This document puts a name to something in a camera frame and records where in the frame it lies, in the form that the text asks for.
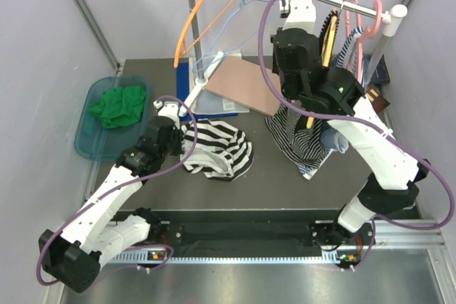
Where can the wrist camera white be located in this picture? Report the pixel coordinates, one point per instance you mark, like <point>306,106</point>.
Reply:
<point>298,14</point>
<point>168,109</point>

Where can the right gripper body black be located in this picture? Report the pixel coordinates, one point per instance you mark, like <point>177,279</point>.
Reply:
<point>286,87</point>

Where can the pink brown board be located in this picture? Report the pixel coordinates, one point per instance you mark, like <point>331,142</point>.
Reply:
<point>242,82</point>

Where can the orange plastic hanger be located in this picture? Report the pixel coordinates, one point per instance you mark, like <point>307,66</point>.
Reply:
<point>182,48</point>

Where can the pink hanger far right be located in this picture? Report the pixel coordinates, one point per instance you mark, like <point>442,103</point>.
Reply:
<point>370,32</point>

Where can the blue white striped garment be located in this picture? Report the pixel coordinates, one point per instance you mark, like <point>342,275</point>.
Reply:
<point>342,140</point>

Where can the black white striped tank top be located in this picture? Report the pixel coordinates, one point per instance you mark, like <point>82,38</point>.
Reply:
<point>217,149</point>

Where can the yellow black hanger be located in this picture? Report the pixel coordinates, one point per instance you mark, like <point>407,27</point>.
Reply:
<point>329,44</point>

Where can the blue mat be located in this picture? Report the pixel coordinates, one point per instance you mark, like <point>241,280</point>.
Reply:
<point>183,90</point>

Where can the dark blue book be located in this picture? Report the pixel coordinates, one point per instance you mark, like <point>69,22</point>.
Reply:
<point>380,75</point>

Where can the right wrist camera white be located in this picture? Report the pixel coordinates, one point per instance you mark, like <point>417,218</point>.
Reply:
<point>298,14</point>

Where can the pink hanger with garment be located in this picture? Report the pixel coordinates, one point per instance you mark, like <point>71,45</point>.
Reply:
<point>353,48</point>

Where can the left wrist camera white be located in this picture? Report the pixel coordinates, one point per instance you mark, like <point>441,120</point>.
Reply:
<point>168,109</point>

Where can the brown wooden box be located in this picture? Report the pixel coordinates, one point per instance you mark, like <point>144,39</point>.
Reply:
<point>378,102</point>

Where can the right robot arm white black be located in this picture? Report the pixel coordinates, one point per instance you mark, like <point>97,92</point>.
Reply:
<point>391,185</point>

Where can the teal plastic bin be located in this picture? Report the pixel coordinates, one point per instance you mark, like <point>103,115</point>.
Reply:
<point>95,142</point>

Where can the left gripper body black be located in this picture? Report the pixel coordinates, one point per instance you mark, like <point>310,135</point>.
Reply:
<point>174,147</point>

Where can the clothes rack metal white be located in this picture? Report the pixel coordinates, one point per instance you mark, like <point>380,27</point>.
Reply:
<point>391,21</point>

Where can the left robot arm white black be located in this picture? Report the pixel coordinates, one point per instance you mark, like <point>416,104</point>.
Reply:
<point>76,253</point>

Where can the green cloth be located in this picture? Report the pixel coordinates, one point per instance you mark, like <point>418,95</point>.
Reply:
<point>119,107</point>

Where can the thin striped black white garment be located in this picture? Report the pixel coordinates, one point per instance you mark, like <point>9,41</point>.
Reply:
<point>300,144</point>

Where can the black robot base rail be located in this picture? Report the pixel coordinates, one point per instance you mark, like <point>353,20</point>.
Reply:
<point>305,226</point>

